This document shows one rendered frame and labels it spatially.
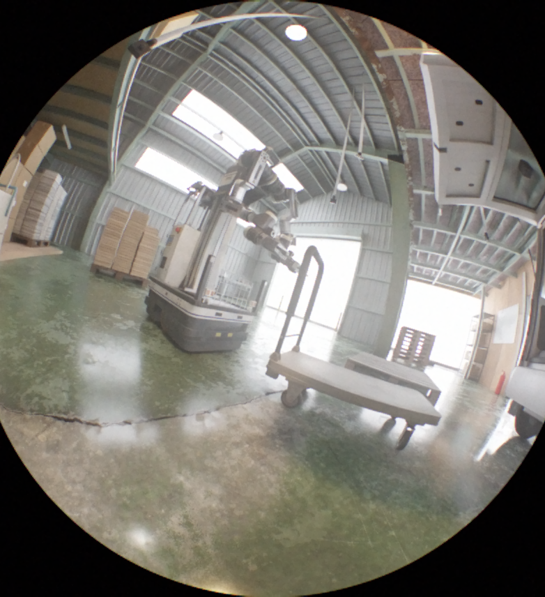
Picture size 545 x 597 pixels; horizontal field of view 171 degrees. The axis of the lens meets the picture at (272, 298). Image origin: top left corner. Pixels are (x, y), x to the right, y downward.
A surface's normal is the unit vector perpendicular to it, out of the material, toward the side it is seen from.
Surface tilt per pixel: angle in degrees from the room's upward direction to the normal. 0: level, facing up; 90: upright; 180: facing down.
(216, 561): 0
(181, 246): 90
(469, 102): 167
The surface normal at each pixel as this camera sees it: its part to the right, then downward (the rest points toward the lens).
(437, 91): -0.13, 0.98
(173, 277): 0.82, 0.25
